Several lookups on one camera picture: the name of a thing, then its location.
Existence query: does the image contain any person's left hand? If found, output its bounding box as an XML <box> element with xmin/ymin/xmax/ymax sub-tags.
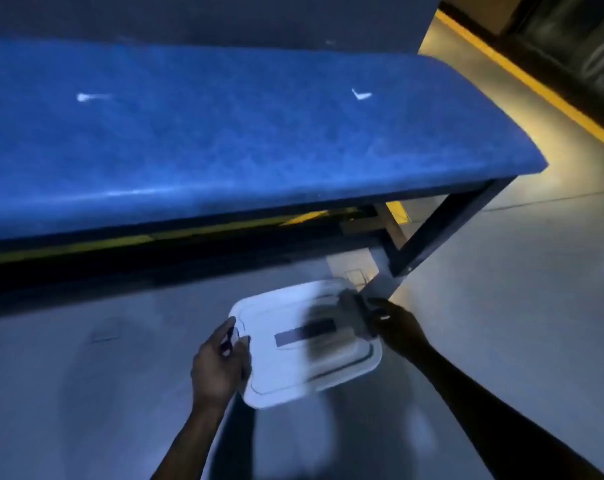
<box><xmin>190</xmin><ymin>317</ymin><xmax>253</xmax><ymax>411</ymax></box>

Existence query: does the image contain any white plastic box lid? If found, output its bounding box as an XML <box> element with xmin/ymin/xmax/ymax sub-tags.
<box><xmin>229</xmin><ymin>279</ymin><xmax>384</xmax><ymax>411</ymax></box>

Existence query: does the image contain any dark glass door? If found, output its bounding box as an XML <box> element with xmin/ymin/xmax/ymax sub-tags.
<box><xmin>501</xmin><ymin>0</ymin><xmax>604</xmax><ymax>95</ymax></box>

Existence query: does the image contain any person's right forearm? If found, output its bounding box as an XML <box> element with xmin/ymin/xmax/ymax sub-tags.
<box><xmin>413</xmin><ymin>339</ymin><xmax>604</xmax><ymax>480</ymax></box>

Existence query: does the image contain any blue bench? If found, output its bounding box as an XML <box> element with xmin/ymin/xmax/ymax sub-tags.
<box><xmin>0</xmin><ymin>38</ymin><xmax>549</xmax><ymax>295</ymax></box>

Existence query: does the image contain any person's left forearm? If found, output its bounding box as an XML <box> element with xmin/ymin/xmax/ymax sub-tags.
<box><xmin>150</xmin><ymin>402</ymin><xmax>230</xmax><ymax>480</ymax></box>

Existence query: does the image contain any person's right hand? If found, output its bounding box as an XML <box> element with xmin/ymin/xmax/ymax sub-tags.
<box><xmin>364</xmin><ymin>297</ymin><xmax>433</xmax><ymax>363</ymax></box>

